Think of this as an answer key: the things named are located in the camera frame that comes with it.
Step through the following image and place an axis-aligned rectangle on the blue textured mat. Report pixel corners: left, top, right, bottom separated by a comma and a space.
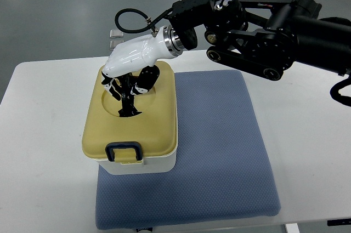
95, 70, 281, 230

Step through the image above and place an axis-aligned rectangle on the white table leg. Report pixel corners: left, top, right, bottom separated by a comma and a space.
285, 223, 300, 233

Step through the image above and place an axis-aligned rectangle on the black table control panel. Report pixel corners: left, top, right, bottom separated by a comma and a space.
327, 218, 351, 226

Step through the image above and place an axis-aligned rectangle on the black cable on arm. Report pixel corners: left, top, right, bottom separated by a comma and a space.
115, 8, 172, 35

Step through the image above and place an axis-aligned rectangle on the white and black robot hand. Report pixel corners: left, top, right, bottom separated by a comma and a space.
101, 25, 184, 100

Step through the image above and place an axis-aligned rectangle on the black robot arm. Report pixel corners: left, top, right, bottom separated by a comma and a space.
167, 0, 350, 81

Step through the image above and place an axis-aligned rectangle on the upper metal floor plate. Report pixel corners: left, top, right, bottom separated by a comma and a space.
109, 29, 124, 38

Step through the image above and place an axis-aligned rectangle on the white storage box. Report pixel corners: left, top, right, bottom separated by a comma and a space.
97, 149, 177, 175

